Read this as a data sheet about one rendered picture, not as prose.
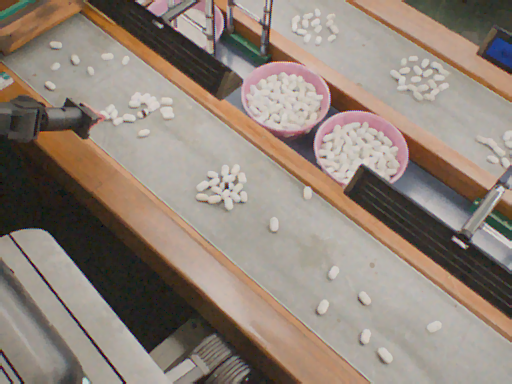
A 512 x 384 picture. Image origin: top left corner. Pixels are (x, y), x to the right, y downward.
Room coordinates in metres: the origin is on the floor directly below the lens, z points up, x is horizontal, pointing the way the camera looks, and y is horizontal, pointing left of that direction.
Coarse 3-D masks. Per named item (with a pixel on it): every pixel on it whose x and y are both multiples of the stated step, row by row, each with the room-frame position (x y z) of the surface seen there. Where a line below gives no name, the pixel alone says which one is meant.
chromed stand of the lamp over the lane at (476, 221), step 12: (492, 192) 0.58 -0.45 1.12; (504, 192) 0.59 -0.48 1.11; (480, 204) 0.61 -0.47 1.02; (492, 204) 0.55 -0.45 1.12; (480, 216) 0.52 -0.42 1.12; (468, 228) 0.49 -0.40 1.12; (480, 228) 0.59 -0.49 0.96; (456, 240) 0.47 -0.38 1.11; (468, 240) 0.47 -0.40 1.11; (504, 240) 0.56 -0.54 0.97
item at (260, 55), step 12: (228, 0) 1.37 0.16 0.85; (228, 12) 1.37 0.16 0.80; (264, 12) 1.28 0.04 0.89; (228, 24) 1.37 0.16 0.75; (264, 24) 1.28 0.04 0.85; (228, 36) 1.36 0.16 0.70; (240, 36) 1.36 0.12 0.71; (264, 36) 1.28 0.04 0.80; (240, 48) 1.33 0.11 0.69; (252, 48) 1.31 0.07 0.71; (264, 48) 1.28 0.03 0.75; (264, 60) 1.27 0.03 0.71
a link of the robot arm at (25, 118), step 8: (0, 104) 0.71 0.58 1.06; (8, 104) 0.72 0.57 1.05; (0, 112) 0.68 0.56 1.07; (8, 112) 0.69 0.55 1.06; (16, 112) 0.70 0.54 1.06; (24, 112) 0.71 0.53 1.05; (32, 112) 0.72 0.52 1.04; (0, 120) 0.67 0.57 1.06; (8, 120) 0.68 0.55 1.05; (16, 120) 0.69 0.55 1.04; (24, 120) 0.70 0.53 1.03; (32, 120) 0.71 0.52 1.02; (0, 128) 0.66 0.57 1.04; (8, 128) 0.67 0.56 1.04; (16, 128) 0.68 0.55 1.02; (24, 128) 0.69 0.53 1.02; (32, 128) 0.70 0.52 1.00; (8, 136) 0.66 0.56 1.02; (16, 136) 0.67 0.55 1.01; (24, 136) 0.67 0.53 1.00; (32, 136) 0.69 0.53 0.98
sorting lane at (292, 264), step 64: (64, 64) 1.13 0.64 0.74; (128, 64) 1.16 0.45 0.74; (128, 128) 0.91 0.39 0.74; (192, 128) 0.94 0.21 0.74; (192, 192) 0.73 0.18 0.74; (256, 192) 0.75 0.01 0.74; (256, 256) 0.56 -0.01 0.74; (320, 256) 0.58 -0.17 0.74; (384, 256) 0.60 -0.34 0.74; (320, 320) 0.41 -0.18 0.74; (384, 320) 0.43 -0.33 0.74; (448, 320) 0.45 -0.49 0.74
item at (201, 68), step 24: (96, 0) 1.06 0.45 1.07; (120, 0) 1.03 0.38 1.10; (120, 24) 1.00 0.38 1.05; (144, 24) 0.97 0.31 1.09; (168, 24) 0.96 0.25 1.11; (168, 48) 0.91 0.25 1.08; (192, 48) 0.89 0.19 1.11; (192, 72) 0.86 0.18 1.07; (216, 72) 0.84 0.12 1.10; (216, 96) 0.80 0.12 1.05
